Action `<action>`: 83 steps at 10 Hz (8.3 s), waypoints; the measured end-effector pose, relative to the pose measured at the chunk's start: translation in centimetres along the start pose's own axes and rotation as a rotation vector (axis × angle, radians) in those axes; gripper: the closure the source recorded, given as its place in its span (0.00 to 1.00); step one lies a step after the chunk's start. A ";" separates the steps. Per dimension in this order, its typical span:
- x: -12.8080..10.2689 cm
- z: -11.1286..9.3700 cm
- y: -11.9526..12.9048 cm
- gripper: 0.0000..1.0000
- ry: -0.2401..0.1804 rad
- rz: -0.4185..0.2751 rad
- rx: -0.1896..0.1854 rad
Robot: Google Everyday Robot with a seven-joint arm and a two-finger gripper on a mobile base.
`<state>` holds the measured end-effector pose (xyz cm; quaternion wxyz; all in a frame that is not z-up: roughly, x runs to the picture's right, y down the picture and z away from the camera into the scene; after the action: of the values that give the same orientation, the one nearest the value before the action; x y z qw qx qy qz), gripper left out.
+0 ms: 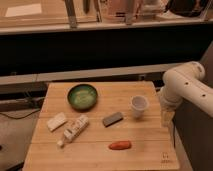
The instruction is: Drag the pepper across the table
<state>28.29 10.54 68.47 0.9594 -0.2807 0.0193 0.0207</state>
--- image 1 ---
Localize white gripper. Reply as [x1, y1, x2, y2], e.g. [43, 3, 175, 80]
[158, 87, 182, 126]

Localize red pepper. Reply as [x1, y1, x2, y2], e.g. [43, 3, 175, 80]
[108, 141, 132, 150]

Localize white paper cup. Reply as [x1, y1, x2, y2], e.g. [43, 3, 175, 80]
[130, 96, 149, 118]

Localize white tube with cap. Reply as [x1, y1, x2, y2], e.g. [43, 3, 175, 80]
[57, 115, 89, 148]

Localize green bowl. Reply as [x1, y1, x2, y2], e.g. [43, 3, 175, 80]
[67, 84, 98, 111]

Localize black cable on floor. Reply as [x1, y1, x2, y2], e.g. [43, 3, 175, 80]
[0, 108, 42, 120]

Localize grey rectangular block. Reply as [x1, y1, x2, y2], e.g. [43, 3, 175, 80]
[102, 112, 123, 127]

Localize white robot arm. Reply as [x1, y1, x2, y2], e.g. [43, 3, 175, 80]
[157, 61, 213, 126]

